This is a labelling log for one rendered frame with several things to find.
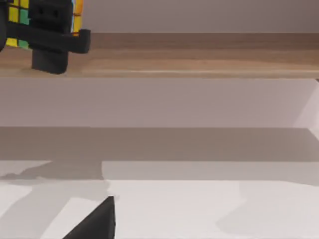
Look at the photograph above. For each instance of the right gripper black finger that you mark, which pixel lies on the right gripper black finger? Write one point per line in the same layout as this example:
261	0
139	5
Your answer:
102	221

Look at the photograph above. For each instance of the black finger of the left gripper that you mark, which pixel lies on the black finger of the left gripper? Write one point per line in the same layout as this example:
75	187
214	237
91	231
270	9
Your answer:
3	25
84	41

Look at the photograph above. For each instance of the multicoloured puzzle cube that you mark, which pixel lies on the multicoloured puzzle cube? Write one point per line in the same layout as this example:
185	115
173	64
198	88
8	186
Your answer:
18	13

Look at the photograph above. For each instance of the wooden shelf board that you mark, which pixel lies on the wooden shelf board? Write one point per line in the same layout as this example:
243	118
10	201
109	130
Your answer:
189	54

